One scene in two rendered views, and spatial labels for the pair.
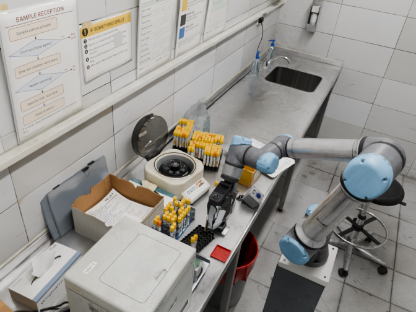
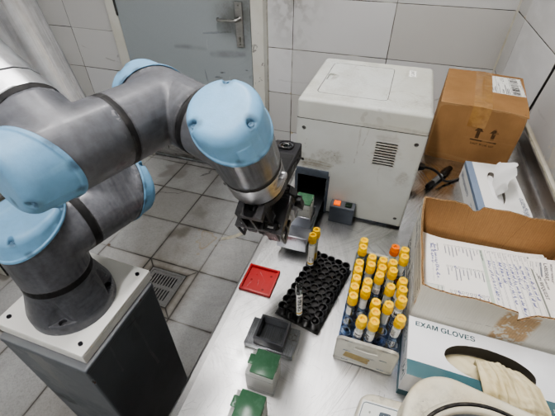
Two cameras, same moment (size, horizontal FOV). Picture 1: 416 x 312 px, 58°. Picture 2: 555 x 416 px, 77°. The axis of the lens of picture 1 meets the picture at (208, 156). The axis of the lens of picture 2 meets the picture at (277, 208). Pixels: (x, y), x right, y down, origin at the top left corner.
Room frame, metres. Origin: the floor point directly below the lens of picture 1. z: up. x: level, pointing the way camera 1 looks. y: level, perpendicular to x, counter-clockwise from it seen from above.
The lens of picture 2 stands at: (1.47, -0.09, 1.47)
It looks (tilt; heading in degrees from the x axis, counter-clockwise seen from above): 41 degrees down; 176
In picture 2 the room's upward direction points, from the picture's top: straight up
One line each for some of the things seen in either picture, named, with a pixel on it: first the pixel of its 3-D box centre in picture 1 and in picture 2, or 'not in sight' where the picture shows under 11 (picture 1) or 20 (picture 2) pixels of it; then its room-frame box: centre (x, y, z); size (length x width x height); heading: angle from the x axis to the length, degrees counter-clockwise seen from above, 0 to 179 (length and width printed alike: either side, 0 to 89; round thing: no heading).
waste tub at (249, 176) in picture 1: (245, 169); not in sight; (1.53, -0.20, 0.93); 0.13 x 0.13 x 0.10; 63
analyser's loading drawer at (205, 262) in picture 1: (189, 277); (303, 211); (0.85, 0.02, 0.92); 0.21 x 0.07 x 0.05; 157
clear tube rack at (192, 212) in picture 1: (174, 223); (372, 305); (1.11, 0.11, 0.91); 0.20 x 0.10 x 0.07; 157
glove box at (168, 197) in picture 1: (149, 195); (484, 378); (1.26, 0.24, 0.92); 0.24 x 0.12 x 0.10; 67
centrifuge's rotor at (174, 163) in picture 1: (174, 169); not in sight; (1.41, 0.15, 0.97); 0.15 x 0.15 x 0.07
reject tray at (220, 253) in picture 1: (220, 253); (259, 280); (1.01, -0.10, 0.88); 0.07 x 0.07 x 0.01; 67
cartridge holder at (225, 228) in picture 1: (218, 226); (272, 334); (1.15, -0.08, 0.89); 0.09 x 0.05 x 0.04; 67
